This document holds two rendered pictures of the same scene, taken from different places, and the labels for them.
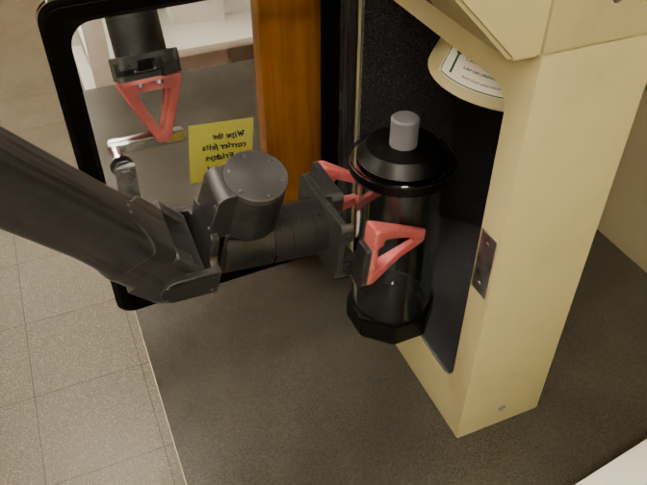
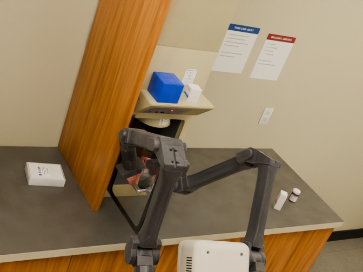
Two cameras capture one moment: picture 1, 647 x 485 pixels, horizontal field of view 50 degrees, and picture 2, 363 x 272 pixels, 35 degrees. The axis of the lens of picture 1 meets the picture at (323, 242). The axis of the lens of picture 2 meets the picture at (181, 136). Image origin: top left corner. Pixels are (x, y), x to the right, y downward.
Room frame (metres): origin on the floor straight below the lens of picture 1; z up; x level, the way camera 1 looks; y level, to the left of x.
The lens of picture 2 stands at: (1.14, 2.12, 2.48)
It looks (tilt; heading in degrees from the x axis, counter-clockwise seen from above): 27 degrees down; 253
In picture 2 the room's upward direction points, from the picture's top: 22 degrees clockwise
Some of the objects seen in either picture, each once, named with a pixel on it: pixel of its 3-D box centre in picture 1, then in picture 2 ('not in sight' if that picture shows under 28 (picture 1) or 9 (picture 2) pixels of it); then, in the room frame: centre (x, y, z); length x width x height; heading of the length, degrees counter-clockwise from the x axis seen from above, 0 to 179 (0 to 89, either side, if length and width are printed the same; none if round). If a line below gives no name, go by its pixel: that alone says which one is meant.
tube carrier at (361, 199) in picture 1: (395, 238); not in sight; (0.58, -0.08, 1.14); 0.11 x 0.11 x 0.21
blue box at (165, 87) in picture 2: not in sight; (165, 87); (0.65, -0.01, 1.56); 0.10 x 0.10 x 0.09; 23
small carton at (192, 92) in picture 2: not in sight; (192, 93); (0.52, -0.06, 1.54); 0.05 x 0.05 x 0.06; 13
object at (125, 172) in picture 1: (127, 187); not in sight; (0.61, 0.21, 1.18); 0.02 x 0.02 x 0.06; 25
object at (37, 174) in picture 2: not in sight; (45, 174); (1.01, -0.08, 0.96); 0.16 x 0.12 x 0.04; 15
